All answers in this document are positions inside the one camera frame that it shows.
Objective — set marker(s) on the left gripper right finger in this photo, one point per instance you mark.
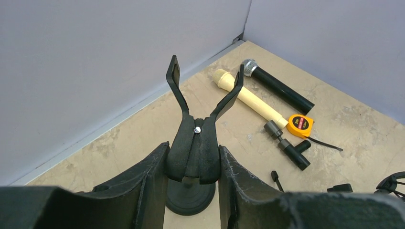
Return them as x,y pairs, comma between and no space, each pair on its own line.
247,202

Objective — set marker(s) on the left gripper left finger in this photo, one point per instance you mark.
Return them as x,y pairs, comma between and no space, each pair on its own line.
134,199

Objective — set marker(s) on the tall black mic stand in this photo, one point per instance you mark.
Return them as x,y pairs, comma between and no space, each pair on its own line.
193,162

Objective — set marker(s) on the cream condenser microphone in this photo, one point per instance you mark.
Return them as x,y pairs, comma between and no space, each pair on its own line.
225,80

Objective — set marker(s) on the black mesh-head microphone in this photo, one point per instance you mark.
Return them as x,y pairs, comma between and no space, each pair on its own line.
274,85

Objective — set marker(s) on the black tripod shock-mount stand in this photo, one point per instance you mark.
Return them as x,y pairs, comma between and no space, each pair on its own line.
386,186

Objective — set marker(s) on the dark grey mic adapter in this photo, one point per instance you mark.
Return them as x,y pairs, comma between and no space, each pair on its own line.
294,153

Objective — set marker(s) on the orange tape measure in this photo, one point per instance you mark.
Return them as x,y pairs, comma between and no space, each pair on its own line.
301,126

